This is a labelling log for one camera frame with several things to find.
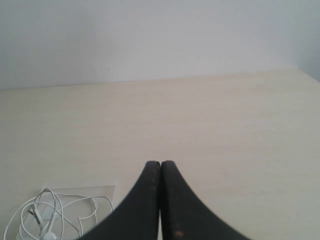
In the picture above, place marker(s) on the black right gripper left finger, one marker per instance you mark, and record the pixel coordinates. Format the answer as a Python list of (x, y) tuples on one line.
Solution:
[(137, 216)]

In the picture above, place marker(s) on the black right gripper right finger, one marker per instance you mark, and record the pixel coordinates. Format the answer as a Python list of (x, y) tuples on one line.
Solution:
[(183, 215)]

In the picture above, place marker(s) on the clear plastic hinged case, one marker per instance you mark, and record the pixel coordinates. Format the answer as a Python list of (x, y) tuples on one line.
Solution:
[(75, 207)]

